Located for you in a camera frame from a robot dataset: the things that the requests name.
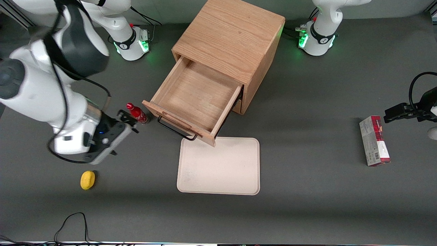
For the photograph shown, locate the black left base cables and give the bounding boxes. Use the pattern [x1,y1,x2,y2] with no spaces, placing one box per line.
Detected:
[283,7,320,39]

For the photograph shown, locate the black looped table cable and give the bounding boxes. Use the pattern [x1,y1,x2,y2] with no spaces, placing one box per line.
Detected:
[54,212,103,245]

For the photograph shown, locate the black right base cables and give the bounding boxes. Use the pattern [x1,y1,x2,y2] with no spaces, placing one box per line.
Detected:
[130,6,163,43]

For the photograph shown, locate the black metal drawer handle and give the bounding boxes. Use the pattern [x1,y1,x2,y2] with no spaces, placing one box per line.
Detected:
[157,116,198,141]

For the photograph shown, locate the wooden drawer cabinet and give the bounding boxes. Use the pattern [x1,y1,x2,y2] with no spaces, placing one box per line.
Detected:
[171,0,286,115]

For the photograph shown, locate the wooden drawer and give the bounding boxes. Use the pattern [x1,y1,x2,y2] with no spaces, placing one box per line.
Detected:
[142,56,244,148]

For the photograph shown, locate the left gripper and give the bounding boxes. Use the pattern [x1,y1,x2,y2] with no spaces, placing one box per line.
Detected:
[384,87,437,124]

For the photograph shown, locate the black base cables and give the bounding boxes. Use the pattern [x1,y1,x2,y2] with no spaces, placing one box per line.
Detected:
[283,7,320,39]
[130,6,163,43]

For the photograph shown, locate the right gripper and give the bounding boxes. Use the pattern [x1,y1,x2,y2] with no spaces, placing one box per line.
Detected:
[53,105,140,155]

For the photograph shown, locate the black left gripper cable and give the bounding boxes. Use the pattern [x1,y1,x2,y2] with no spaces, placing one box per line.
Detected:
[409,71,437,110]

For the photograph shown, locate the red plaid cardboard box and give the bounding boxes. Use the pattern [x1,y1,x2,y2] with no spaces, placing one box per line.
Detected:
[359,115,391,167]

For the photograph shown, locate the yellow lemon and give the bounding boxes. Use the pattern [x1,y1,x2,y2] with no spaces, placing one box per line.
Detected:
[80,170,96,190]

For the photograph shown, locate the dark aluminium frame rail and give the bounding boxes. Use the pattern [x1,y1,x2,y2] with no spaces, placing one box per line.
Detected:
[0,0,35,28]

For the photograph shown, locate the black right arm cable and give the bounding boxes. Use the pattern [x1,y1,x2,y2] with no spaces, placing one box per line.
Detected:
[44,0,112,164]

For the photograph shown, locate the cream plastic tray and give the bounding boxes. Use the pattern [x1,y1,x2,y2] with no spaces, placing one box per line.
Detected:
[177,137,260,195]

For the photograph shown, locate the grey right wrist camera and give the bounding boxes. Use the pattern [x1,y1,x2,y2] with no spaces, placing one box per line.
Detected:
[84,121,133,165]

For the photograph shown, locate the red cola bottle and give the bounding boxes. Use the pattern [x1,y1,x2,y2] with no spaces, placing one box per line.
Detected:
[126,102,150,125]

